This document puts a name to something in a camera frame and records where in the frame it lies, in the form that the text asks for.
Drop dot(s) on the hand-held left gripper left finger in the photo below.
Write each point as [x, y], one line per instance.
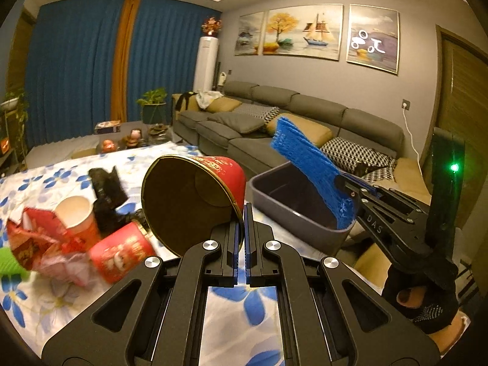
[237, 259]

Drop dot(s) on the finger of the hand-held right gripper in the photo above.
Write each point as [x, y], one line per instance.
[371, 219]
[381, 194]

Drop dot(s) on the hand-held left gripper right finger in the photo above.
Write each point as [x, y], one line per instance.
[249, 251]

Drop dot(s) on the dark grey plastic bin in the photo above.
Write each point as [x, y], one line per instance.
[282, 198]

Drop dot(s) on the blue knitted cloth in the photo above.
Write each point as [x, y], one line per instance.
[308, 167]

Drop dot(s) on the large red paper bucket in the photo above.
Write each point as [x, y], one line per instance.
[183, 198]

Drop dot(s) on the person's right forearm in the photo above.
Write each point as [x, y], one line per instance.
[453, 333]

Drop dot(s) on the person's right hand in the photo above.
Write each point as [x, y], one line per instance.
[438, 293]

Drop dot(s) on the large black white patterned cushion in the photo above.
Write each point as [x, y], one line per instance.
[354, 150]

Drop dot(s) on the grey sectional sofa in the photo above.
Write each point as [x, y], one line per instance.
[373, 125]

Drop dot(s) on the large yellow cushion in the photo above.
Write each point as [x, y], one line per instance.
[316, 133]

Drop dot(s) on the small black plastic bag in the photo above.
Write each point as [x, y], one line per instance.
[129, 221]

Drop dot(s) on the red printed paper cup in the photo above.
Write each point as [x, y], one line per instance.
[122, 251]

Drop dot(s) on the wooden door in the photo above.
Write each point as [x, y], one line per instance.
[469, 84]

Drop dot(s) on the flat grey cushion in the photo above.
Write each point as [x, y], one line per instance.
[236, 122]

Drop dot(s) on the small yellow cushion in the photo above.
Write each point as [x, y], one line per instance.
[223, 105]

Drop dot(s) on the brown ornaments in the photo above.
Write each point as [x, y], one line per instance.
[157, 131]

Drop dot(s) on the purple abstract painting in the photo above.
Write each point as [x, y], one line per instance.
[371, 38]

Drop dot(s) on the white cloth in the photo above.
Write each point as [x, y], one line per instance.
[209, 99]

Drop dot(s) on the pink figurine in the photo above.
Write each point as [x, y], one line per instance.
[135, 137]

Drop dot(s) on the black clothing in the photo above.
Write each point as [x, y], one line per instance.
[185, 103]

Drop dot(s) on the red paper cup white inside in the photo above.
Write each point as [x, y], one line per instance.
[76, 217]

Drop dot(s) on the orange figurine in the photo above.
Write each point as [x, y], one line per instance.
[108, 146]

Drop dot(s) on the white handheld appliance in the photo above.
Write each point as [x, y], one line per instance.
[222, 78]

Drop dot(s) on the potted plant in dark pot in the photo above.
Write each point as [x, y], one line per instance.
[152, 103]

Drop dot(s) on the sailboat and tree painting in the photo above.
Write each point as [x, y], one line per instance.
[301, 32]

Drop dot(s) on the flat printed box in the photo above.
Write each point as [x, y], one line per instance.
[107, 127]

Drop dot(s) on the white standing air conditioner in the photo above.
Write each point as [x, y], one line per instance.
[206, 64]

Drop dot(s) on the blue floral tablecloth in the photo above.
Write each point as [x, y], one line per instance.
[49, 312]

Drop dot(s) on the red printed packet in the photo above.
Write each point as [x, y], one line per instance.
[34, 240]

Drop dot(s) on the small landscape painting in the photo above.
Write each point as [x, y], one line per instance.
[249, 34]

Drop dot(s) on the narrow blue curtain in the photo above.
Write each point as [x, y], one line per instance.
[171, 53]

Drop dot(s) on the green object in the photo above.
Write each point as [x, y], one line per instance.
[11, 265]

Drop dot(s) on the red gold flower decoration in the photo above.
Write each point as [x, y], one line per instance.
[211, 26]

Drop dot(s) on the orange curtain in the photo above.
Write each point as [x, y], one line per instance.
[124, 57]

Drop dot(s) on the wide blue curtain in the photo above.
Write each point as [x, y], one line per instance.
[72, 72]

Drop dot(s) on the potted plant on stand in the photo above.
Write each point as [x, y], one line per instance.
[15, 114]

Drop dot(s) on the wall socket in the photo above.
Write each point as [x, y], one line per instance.
[406, 103]

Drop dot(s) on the wooden wall panel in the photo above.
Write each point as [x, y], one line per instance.
[21, 53]

